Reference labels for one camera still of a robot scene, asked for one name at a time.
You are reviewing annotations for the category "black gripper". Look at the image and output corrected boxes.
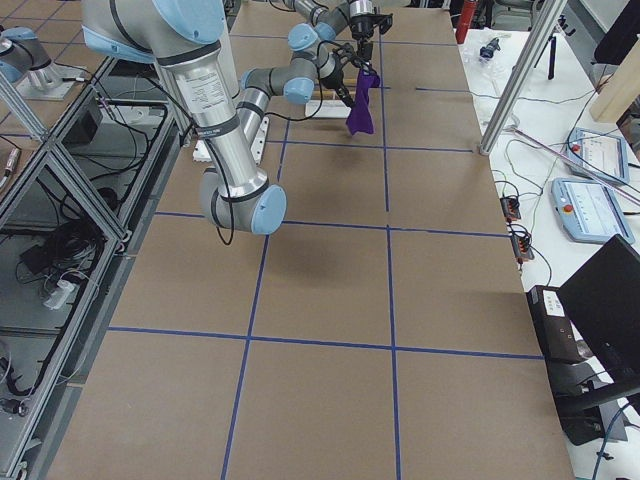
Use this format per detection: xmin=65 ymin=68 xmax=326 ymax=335
xmin=351 ymin=40 xmax=373 ymax=70

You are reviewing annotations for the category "purple microfibre towel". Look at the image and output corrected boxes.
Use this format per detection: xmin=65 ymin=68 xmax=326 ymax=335
xmin=346 ymin=70 xmax=381 ymax=136

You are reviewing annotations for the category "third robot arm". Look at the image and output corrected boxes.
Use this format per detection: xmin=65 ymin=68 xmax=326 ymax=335
xmin=1 ymin=27 xmax=76 ymax=101

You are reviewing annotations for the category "white rack base tray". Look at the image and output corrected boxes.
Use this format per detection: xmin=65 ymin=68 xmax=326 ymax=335
xmin=305 ymin=100 xmax=351 ymax=119

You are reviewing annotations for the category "red fire extinguisher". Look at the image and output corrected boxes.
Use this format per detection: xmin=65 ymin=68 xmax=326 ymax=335
xmin=455 ymin=0 xmax=477 ymax=45

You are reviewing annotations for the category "blue black tool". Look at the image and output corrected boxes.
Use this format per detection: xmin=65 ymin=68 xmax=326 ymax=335
xmin=479 ymin=37 xmax=501 ymax=61

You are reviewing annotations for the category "black tripod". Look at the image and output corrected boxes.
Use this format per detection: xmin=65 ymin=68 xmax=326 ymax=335
xmin=547 ymin=35 xmax=557 ymax=80

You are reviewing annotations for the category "upper orange connector block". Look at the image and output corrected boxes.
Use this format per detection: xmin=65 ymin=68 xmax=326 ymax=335
xmin=500 ymin=196 xmax=521 ymax=223

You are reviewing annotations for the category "orange connector block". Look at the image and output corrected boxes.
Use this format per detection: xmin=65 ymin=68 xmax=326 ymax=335
xmin=500 ymin=196 xmax=521 ymax=223
xmin=510 ymin=231 xmax=535 ymax=264

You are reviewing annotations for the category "lower orange connector block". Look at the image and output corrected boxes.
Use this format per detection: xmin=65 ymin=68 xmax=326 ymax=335
xmin=510 ymin=231 xmax=535 ymax=264

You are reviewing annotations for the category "wooden beam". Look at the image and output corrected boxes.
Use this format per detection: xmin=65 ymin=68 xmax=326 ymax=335
xmin=590 ymin=40 xmax=639 ymax=123

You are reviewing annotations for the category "upper teach pendant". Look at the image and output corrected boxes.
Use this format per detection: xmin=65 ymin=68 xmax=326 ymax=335
xmin=567 ymin=127 xmax=630 ymax=185

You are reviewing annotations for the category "teach pendant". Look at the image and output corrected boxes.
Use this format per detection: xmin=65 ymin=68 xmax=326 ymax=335
xmin=551 ymin=178 xmax=635 ymax=244
xmin=567 ymin=127 xmax=630 ymax=185

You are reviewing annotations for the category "lower teach pendant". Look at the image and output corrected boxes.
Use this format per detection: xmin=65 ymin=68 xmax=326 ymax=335
xmin=551 ymin=178 xmax=635 ymax=244

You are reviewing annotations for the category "black laptop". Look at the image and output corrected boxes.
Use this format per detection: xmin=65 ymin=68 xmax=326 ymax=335
xmin=558 ymin=235 xmax=639 ymax=379

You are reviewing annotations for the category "white power strip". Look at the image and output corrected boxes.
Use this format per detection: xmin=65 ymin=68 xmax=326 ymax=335
xmin=43 ymin=279 xmax=77 ymax=310

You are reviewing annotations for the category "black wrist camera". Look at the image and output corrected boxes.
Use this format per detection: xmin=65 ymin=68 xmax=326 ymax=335
xmin=349 ymin=14 xmax=393 ymax=40

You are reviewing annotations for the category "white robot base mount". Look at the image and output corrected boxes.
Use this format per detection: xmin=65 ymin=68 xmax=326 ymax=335
xmin=191 ymin=115 xmax=271 ymax=166

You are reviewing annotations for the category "aluminium frame post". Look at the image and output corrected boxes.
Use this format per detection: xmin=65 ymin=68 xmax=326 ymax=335
xmin=479 ymin=0 xmax=567 ymax=155

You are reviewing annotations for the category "aluminium side frame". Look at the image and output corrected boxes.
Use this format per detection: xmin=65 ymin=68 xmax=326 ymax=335
xmin=1 ymin=60 xmax=183 ymax=479

